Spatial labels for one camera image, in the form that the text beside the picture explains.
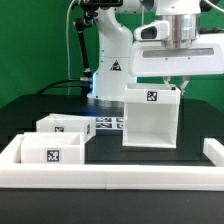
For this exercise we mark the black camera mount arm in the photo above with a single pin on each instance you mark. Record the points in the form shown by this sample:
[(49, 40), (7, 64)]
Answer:
[(90, 8)]

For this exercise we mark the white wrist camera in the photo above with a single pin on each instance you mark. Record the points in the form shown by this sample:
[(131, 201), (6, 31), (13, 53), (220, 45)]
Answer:
[(157, 30)]

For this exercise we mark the white drawer box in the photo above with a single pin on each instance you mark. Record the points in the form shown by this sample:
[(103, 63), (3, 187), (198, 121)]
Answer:
[(68, 123), (53, 148)]

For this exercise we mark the white drawer cabinet frame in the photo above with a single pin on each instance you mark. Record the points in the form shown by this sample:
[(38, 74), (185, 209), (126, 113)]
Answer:
[(151, 114)]

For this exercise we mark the white workspace border frame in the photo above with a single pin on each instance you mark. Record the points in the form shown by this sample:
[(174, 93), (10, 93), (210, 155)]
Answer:
[(15, 174)]

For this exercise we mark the paper sheet with markers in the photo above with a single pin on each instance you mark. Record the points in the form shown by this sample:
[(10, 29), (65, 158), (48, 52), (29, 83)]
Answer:
[(113, 123)]

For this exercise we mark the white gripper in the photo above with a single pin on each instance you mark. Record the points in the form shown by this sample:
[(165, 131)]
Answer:
[(204, 57)]

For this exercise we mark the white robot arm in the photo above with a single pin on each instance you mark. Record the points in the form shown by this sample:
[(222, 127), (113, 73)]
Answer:
[(171, 45)]

